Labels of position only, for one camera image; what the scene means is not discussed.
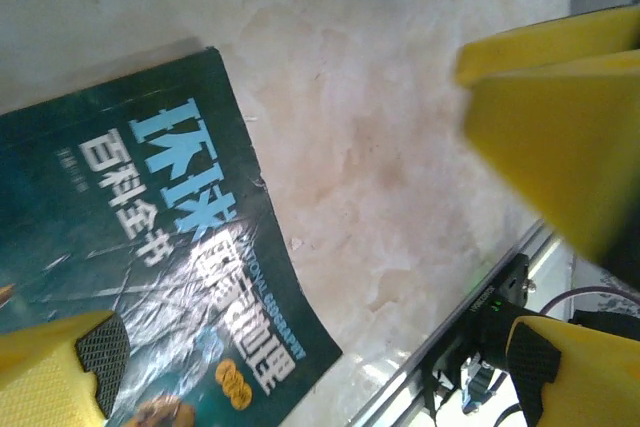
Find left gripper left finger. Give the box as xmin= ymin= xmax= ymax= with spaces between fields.
xmin=0 ymin=309 xmax=132 ymax=427

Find wide aluminium mounting rail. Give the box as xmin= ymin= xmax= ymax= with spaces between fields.
xmin=344 ymin=219 xmax=576 ymax=427

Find teal geography book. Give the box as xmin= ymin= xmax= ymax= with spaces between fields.
xmin=0 ymin=46 xmax=344 ymax=427

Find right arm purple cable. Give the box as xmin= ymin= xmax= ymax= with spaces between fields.
xmin=542 ymin=285 xmax=640 ymax=321

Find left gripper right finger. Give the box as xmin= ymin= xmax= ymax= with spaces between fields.
xmin=503 ymin=314 xmax=640 ymax=427

